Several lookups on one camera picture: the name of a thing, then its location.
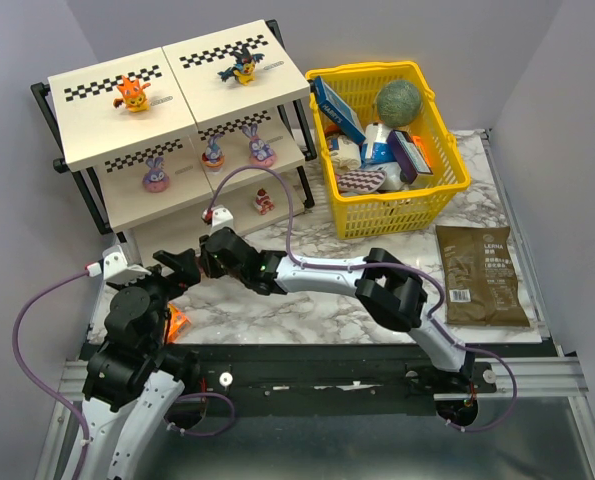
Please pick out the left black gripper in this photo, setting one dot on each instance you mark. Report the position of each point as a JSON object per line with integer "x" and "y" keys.
{"x": 144, "y": 286}

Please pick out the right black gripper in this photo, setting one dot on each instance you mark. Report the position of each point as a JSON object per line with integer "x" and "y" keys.
{"x": 197, "y": 262}

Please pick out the red pink bear toy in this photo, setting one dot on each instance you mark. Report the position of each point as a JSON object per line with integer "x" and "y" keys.
{"x": 263, "y": 202}

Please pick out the purple creature pink donut toy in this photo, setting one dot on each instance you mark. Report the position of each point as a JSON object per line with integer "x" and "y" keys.
{"x": 155, "y": 180}

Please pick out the purple bunny orange cup toy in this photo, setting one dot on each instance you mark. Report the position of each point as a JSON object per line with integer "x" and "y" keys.
{"x": 213, "y": 157}

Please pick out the purple bunny donut toy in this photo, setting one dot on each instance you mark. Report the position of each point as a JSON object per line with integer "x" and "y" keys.
{"x": 261, "y": 154}

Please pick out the orange dragon toy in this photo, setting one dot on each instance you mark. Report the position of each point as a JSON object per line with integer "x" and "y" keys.
{"x": 133, "y": 96}

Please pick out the black yellow bat toy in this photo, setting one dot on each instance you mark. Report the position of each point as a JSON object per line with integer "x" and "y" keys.
{"x": 243, "y": 69}

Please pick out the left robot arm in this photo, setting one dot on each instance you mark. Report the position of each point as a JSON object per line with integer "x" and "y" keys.
{"x": 135, "y": 375}

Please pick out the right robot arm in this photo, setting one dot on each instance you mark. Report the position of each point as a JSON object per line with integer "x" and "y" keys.
{"x": 391, "y": 292}

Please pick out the beige three-tier shelf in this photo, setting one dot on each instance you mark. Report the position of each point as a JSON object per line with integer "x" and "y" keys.
{"x": 105, "y": 149}

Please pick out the orange Scrub Daddy box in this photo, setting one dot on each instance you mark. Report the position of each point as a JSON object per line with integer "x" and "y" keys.
{"x": 178, "y": 324}

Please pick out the cream paper roll pack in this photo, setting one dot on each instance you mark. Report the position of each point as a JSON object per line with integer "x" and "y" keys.
{"x": 344, "y": 154}

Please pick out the striped pink grey sponge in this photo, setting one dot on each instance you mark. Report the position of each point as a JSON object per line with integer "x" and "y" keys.
{"x": 361, "y": 182}

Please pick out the blue Harry's box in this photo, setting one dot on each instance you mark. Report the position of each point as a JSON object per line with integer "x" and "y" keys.
{"x": 338, "y": 111}

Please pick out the blue white pouch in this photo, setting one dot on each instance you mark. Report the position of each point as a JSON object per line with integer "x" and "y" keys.
{"x": 375, "y": 149}

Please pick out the yellow plastic basket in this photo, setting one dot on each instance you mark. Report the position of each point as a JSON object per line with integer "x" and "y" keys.
{"x": 376, "y": 214}

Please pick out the dark purple box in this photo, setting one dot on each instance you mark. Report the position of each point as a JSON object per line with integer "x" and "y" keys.
{"x": 415, "y": 169}

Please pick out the green textured ball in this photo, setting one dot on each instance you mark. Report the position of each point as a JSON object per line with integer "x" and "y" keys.
{"x": 398, "y": 103}

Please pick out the brown coffee bag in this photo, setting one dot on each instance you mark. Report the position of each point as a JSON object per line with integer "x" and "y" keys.
{"x": 480, "y": 278}

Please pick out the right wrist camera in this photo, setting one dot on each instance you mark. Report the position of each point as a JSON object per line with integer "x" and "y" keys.
{"x": 217, "y": 218}

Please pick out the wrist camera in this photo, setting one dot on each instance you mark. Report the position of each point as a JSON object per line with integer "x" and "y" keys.
{"x": 119, "y": 268}
{"x": 217, "y": 218}

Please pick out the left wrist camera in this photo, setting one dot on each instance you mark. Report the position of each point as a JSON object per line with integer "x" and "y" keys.
{"x": 119, "y": 268}

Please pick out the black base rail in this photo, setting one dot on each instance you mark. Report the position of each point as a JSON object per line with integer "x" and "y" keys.
{"x": 328, "y": 380}

